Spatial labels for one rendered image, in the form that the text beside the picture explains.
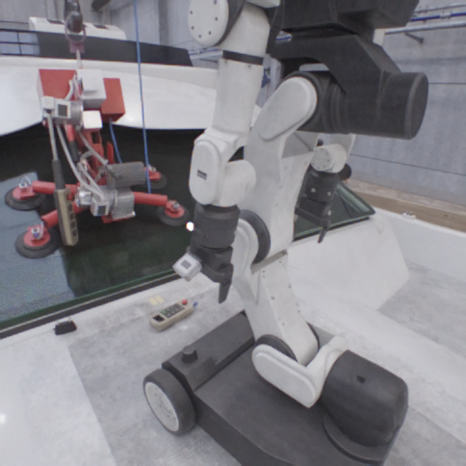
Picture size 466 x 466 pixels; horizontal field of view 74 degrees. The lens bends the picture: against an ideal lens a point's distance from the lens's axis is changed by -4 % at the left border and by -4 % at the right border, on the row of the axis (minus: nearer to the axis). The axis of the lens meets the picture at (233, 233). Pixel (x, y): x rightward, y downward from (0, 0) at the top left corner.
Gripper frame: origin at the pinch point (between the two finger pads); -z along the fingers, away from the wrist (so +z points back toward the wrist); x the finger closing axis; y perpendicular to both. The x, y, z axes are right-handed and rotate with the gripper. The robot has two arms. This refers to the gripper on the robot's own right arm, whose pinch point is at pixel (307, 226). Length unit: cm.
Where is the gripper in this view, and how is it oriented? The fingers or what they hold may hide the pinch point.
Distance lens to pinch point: 104.3
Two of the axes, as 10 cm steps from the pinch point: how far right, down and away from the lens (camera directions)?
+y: -6.7, 2.7, -6.9
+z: 1.7, -8.5, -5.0
